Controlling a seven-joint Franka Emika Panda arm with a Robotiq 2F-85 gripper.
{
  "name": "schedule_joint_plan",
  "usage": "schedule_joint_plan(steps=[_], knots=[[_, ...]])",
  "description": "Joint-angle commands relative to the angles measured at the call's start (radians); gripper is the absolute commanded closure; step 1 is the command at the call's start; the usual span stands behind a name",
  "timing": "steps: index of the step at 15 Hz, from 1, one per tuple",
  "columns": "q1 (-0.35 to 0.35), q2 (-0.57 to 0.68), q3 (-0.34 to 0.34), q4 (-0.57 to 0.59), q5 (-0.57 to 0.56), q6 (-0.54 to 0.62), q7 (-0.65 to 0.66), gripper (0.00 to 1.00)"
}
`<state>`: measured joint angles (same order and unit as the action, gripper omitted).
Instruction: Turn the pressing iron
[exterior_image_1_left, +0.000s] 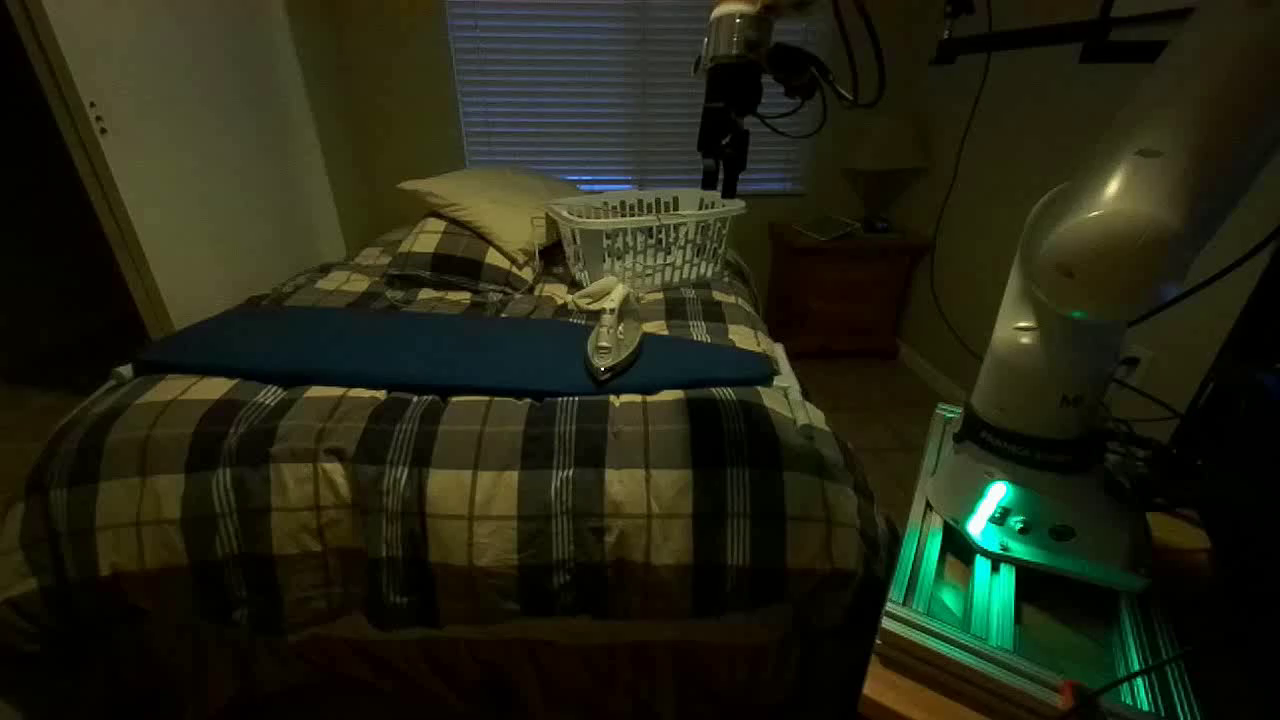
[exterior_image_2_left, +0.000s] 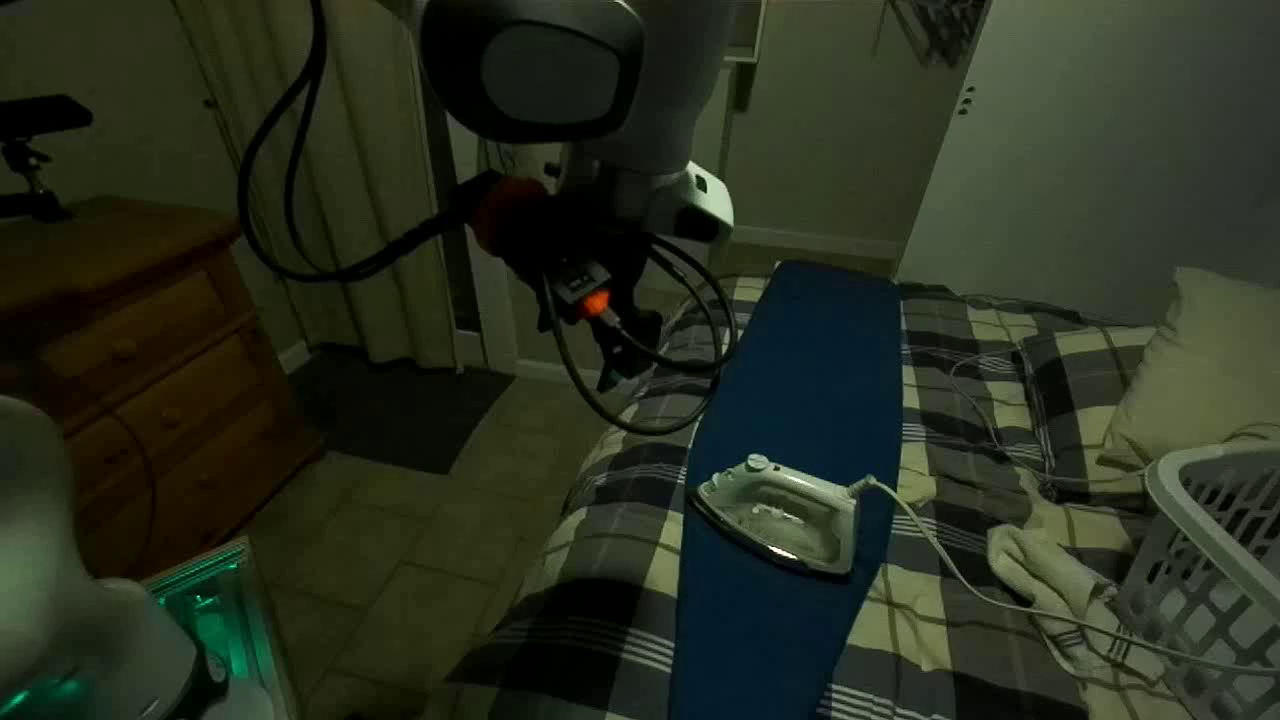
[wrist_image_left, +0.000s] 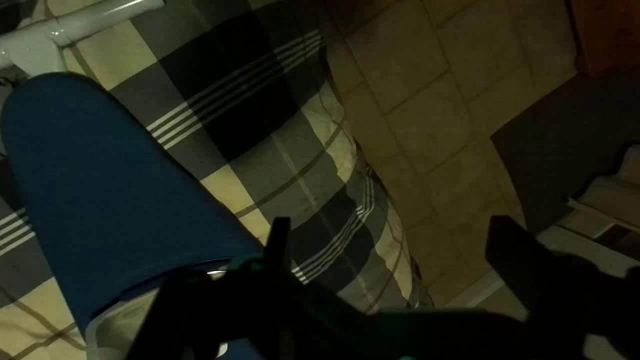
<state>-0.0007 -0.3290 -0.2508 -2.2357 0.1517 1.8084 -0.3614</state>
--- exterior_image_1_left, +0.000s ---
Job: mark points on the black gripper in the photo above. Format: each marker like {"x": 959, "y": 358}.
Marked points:
{"x": 724, "y": 115}

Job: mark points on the white pressing iron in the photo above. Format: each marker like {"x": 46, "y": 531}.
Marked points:
{"x": 613, "y": 340}

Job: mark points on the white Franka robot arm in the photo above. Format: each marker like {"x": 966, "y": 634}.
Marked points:
{"x": 1064, "y": 332}

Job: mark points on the metal robot base stand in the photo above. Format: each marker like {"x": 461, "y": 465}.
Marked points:
{"x": 1027, "y": 626}

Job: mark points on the white plastic laundry basket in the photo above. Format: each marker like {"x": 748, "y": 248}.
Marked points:
{"x": 647, "y": 240}

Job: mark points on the table lamp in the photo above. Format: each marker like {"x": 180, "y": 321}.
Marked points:
{"x": 884, "y": 187}

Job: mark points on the window blinds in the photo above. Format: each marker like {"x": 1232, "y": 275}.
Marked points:
{"x": 585, "y": 94}

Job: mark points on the wooden nightstand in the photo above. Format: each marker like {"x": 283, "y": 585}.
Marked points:
{"x": 842, "y": 293}

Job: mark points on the cream pillow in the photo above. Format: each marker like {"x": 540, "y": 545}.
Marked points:
{"x": 495, "y": 206}

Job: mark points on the plaid pillow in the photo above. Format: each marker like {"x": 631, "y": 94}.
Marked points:
{"x": 453, "y": 258}

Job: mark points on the blue ironing board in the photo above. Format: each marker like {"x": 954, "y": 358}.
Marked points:
{"x": 403, "y": 350}

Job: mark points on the plaid bed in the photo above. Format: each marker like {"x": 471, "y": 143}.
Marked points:
{"x": 440, "y": 494}

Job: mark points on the white door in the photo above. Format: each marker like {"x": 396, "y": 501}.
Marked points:
{"x": 200, "y": 145}

